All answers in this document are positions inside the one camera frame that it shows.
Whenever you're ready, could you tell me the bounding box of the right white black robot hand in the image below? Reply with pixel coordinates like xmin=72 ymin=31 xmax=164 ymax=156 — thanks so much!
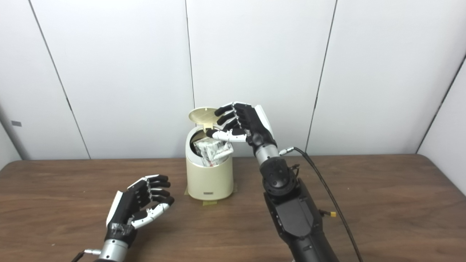
xmin=206 ymin=102 xmax=277 ymax=148

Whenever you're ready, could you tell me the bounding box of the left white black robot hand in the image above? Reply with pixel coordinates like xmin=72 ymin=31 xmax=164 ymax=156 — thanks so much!
xmin=106 ymin=174 xmax=175 ymax=243

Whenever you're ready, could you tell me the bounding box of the green white milk carton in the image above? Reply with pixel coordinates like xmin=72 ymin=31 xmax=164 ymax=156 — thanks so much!
xmin=193 ymin=137 xmax=234 ymax=167

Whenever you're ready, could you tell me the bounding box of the cream round bin lid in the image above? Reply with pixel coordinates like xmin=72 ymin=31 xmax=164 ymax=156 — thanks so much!
xmin=188 ymin=107 xmax=219 ymax=131

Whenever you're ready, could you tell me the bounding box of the cream-colored round bin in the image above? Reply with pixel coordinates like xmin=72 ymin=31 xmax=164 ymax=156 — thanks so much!
xmin=185 ymin=126 xmax=234 ymax=201

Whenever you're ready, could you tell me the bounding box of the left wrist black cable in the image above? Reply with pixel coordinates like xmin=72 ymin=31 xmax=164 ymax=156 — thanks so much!
xmin=71 ymin=249 xmax=102 ymax=262

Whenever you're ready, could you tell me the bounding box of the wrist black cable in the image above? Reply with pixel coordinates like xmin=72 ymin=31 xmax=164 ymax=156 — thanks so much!
xmin=71 ymin=249 xmax=102 ymax=262
xmin=279 ymin=146 xmax=364 ymax=262

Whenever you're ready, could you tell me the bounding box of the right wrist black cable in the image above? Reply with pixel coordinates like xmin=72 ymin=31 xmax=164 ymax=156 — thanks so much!
xmin=279 ymin=146 xmax=364 ymax=262

